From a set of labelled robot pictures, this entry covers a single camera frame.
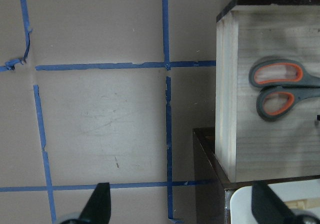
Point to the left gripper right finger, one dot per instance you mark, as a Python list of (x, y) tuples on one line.
[(267, 207)]

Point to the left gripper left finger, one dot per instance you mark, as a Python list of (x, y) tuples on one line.
[(98, 207)]

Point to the orange grey scissors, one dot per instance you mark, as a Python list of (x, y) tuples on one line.
[(299, 87)]

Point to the wooden drawer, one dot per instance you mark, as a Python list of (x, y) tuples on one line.
[(267, 109)]

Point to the cream plastic storage box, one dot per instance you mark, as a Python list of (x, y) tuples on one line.
[(293, 202)]

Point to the dark brown cabinet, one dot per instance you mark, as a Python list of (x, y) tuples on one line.
[(221, 201)]

